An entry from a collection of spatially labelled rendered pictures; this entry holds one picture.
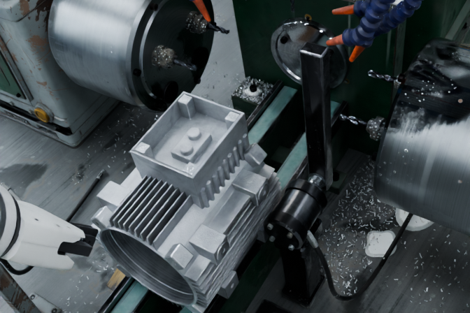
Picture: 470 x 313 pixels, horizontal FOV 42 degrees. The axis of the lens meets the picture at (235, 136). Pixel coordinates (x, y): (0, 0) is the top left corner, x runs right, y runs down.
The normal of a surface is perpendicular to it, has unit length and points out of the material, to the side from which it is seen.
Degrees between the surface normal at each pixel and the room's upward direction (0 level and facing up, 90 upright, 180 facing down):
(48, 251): 86
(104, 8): 32
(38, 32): 90
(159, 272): 13
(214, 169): 90
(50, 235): 78
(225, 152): 90
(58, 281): 0
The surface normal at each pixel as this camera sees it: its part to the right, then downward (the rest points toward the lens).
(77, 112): 0.84, 0.32
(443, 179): -0.54, 0.40
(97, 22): -0.46, -0.02
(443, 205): -0.53, 0.66
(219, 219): -0.14, -0.66
